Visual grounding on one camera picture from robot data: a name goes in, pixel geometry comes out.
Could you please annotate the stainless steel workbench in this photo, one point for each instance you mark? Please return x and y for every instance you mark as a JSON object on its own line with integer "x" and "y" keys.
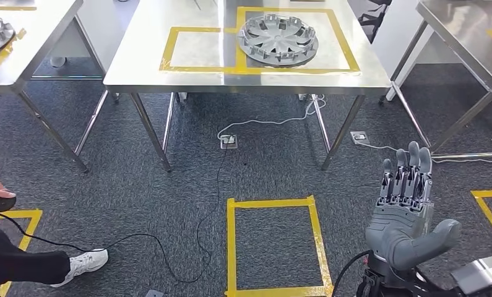
{"x": 147, "y": 41}

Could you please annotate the metal floor socket box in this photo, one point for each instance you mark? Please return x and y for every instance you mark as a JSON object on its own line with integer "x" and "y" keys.
{"x": 359, "y": 137}
{"x": 228, "y": 142}

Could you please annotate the person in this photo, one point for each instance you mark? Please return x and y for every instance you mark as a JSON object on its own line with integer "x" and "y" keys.
{"x": 24, "y": 262}

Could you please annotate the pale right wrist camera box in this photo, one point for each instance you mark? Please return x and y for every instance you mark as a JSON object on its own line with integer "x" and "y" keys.
{"x": 481, "y": 272}

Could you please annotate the black office chair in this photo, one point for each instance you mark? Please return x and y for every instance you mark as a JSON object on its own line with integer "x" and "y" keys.
{"x": 370, "y": 16}

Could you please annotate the black round controller puck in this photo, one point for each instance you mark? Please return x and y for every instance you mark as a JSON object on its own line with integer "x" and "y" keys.
{"x": 1, "y": 204}

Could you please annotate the white cabinet panel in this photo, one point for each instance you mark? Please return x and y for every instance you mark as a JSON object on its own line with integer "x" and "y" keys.
{"x": 401, "y": 32}

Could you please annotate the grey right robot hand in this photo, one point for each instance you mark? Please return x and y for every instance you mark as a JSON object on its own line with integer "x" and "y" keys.
{"x": 397, "y": 233}

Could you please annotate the white desk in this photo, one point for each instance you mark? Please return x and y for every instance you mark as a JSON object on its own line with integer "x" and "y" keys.
{"x": 94, "y": 24}

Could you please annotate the stainless steel table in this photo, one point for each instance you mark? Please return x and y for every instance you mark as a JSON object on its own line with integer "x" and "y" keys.
{"x": 36, "y": 41}
{"x": 463, "y": 24}

